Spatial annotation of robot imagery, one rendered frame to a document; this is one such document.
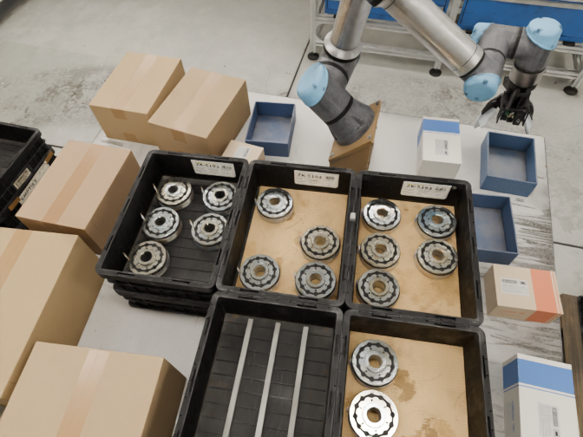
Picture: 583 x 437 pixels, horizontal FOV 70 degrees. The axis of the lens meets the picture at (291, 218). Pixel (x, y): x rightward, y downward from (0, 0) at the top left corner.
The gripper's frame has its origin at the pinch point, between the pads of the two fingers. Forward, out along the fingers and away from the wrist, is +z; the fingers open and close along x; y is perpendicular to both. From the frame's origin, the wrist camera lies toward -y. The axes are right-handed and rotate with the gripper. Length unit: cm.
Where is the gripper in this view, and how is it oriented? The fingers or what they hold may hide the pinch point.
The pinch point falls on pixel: (500, 129)
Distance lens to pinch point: 144.8
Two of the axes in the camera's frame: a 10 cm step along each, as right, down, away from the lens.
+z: 1.0, 5.6, 8.2
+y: -2.8, 8.1, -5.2
